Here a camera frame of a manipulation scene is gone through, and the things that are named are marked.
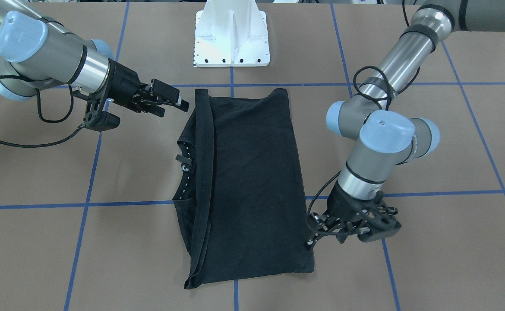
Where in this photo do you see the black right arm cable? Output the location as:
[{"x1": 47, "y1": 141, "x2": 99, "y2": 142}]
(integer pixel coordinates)
[{"x1": 0, "y1": 74, "x2": 91, "y2": 149}]

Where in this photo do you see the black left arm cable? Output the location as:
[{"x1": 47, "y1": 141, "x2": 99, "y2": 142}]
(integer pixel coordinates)
[{"x1": 306, "y1": 0, "x2": 421, "y2": 247}]

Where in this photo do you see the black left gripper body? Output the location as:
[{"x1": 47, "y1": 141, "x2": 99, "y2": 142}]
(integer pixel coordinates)
[{"x1": 323, "y1": 185, "x2": 402, "y2": 243}]

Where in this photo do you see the black printed t-shirt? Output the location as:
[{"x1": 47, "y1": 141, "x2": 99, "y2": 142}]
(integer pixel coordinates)
[{"x1": 172, "y1": 88, "x2": 315, "y2": 289}]

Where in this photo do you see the white central pedestal column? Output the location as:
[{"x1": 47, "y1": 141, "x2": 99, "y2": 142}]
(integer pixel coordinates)
[{"x1": 193, "y1": 0, "x2": 271, "y2": 67}]

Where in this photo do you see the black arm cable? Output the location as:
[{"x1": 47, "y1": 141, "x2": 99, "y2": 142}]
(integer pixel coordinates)
[
  {"x1": 306, "y1": 0, "x2": 421, "y2": 247},
  {"x1": 0, "y1": 74, "x2": 91, "y2": 149}
]

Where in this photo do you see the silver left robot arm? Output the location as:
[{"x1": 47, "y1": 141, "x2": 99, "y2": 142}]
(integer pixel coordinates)
[{"x1": 305, "y1": 0, "x2": 505, "y2": 250}]

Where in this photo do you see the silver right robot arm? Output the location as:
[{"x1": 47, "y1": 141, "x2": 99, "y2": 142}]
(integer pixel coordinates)
[{"x1": 0, "y1": 0, "x2": 189, "y2": 132}]

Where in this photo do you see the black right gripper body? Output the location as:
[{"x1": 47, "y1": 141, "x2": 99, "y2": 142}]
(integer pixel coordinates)
[{"x1": 75, "y1": 60, "x2": 151, "y2": 132}]

